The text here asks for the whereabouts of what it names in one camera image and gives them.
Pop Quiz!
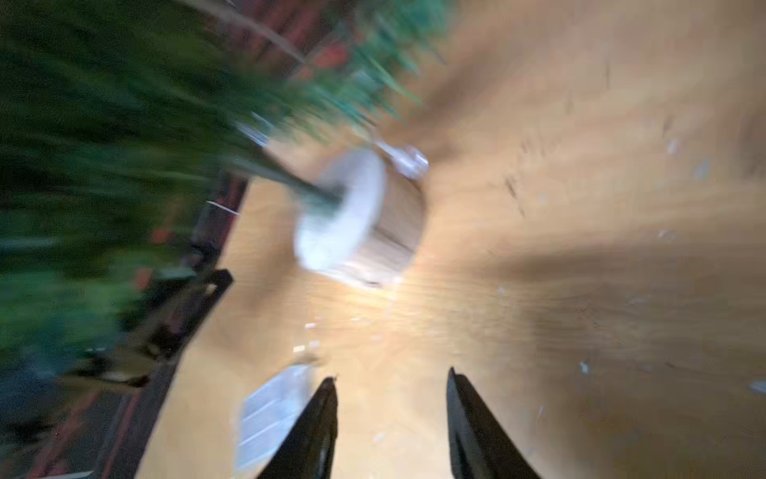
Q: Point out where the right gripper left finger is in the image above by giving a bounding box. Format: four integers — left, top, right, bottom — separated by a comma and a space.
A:
257, 376, 338, 479

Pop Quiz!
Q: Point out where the small christmas tree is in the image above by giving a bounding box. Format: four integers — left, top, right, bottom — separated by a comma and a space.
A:
1, 1, 454, 371

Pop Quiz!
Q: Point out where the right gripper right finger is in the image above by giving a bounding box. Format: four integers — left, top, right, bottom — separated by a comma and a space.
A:
446, 368, 539, 478

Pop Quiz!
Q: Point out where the left clear battery box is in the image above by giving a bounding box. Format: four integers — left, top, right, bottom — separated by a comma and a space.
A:
235, 363, 314, 472

